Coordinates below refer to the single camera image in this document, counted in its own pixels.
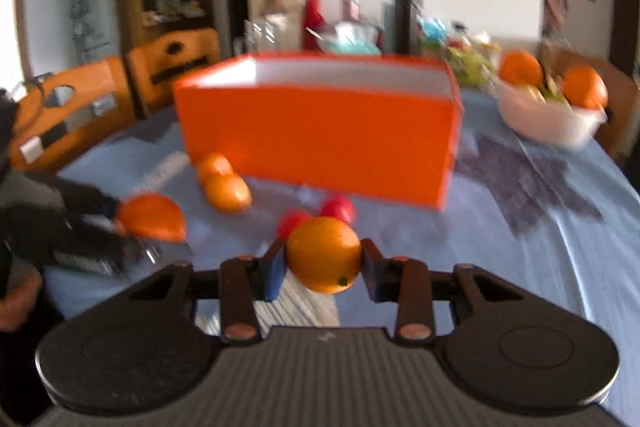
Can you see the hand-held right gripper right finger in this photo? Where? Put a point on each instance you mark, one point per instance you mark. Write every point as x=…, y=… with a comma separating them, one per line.
x=372, y=272

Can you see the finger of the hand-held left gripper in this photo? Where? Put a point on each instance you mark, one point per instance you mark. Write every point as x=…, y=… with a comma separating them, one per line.
x=102, y=227
x=92, y=199

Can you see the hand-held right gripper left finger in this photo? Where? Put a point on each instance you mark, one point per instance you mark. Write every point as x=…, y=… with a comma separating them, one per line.
x=275, y=274

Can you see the orange cardboard box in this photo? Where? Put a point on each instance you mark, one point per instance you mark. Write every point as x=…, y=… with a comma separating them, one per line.
x=320, y=137

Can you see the person's left hand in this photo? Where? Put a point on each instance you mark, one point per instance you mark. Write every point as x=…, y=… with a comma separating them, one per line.
x=20, y=302

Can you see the red tomato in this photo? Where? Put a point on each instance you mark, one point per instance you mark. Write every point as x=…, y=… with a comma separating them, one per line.
x=339, y=209
x=294, y=224

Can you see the wooden dining chair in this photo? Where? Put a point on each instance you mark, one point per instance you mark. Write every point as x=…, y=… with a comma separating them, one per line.
x=75, y=117
x=622, y=107
x=175, y=67

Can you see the small orange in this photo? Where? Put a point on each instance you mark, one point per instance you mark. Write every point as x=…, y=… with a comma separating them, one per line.
x=215, y=166
x=229, y=194

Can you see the blue star-print tablecloth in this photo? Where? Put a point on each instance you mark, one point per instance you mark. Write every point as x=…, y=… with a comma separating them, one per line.
x=500, y=232

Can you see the yellow panda mug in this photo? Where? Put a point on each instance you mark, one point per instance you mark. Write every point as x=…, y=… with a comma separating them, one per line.
x=470, y=64

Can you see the white perforated plastic basket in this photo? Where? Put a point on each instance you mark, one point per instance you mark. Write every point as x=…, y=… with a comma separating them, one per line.
x=550, y=124

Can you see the clear glass jar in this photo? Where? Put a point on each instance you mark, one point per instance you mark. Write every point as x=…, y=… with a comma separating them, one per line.
x=261, y=36

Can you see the yellow apple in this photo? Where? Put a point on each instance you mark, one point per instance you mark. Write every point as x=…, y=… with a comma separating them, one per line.
x=532, y=93

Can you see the teal plastic bowl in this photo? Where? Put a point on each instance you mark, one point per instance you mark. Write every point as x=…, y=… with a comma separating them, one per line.
x=432, y=30

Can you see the black thermos flask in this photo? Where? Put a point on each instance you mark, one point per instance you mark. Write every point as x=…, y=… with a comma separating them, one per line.
x=406, y=24

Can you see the large orange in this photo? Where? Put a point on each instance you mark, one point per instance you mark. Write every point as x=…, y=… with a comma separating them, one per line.
x=585, y=88
x=521, y=68

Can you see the red folded umbrella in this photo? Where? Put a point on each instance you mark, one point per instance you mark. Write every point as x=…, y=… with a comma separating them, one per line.
x=313, y=22

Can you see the green-yellow pear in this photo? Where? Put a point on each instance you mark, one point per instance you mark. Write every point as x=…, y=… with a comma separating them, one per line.
x=556, y=92

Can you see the pink thermos flask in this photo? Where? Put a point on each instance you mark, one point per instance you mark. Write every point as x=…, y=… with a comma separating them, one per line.
x=350, y=9

